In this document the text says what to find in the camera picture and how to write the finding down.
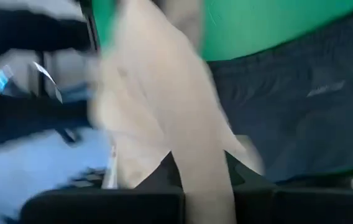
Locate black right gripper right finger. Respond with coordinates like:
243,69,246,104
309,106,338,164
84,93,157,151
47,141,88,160
224,149,353,224

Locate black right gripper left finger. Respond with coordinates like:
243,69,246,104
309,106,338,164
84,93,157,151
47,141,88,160
19,151,186,224

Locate dark navy garment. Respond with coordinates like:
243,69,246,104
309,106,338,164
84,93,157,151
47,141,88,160
206,8,353,184

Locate beige garment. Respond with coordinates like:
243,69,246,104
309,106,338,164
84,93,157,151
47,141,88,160
87,0,267,224

